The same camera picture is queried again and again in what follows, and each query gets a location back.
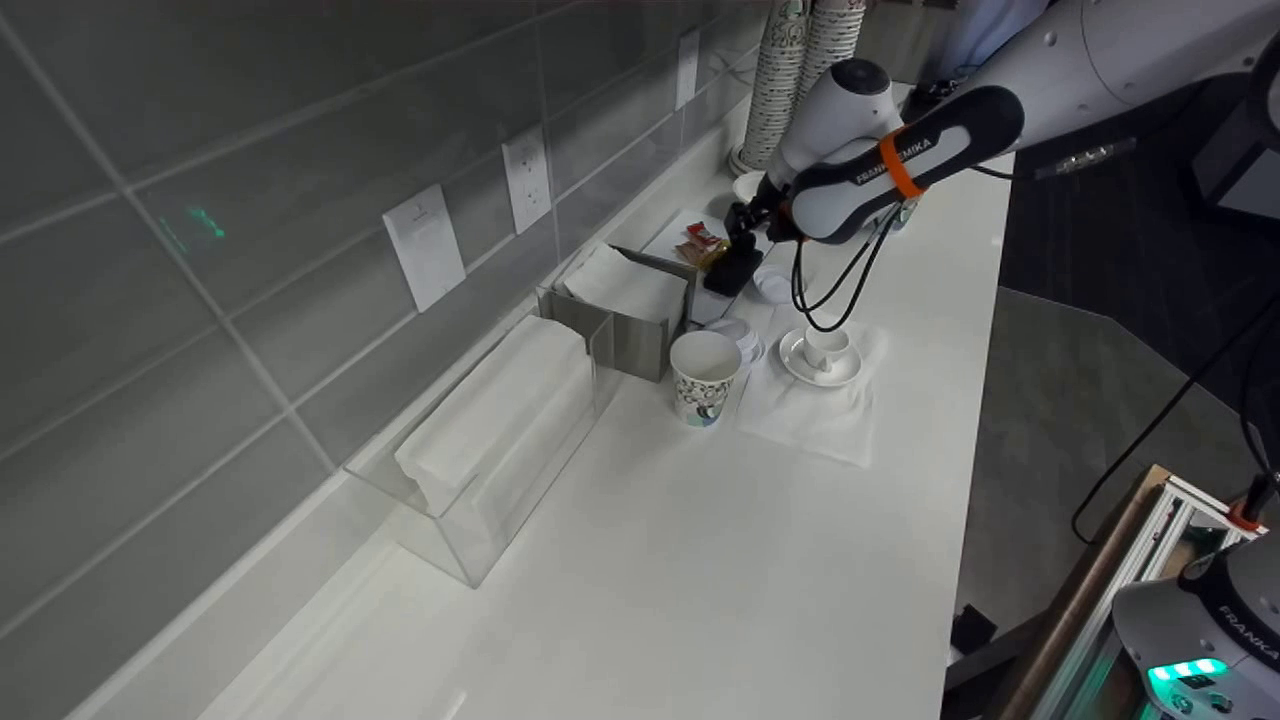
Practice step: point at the large white wall plate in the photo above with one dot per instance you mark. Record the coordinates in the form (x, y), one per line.
(427, 245)

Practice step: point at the white teacup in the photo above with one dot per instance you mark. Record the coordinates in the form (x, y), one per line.
(827, 345)

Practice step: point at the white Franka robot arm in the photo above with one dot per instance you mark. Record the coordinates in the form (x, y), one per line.
(1135, 53)

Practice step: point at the yellow packet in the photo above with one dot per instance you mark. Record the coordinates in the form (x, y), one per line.
(712, 254)

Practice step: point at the small clear lid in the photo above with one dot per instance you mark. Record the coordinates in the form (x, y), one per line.
(749, 340)

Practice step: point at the small white dish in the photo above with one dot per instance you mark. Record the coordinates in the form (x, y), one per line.
(775, 291)

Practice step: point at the small white wall plate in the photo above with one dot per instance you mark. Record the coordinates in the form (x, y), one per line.
(687, 71)

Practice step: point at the white paper napkin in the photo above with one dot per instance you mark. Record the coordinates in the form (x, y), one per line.
(815, 427)

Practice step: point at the black floor bracket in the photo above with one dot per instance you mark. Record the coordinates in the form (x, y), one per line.
(974, 625)

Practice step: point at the clear acrylic box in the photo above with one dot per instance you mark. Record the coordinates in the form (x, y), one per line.
(505, 512)

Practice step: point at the gray robot base green light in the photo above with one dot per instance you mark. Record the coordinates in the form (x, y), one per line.
(1200, 640)

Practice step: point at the white napkin stack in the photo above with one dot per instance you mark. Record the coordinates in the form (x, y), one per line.
(623, 286)

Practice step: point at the white paper towel stack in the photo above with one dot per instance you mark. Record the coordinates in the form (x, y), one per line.
(493, 400)

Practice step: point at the gray napkin holder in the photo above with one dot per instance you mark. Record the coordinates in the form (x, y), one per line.
(626, 351)

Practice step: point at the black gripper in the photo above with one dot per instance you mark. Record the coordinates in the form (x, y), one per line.
(778, 205)

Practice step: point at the white metal rack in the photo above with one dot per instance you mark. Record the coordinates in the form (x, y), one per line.
(1176, 512)

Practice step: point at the wooden frame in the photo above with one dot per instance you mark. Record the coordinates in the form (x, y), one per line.
(1082, 600)

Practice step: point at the medium white wall plate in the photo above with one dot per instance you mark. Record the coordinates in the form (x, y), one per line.
(524, 182)

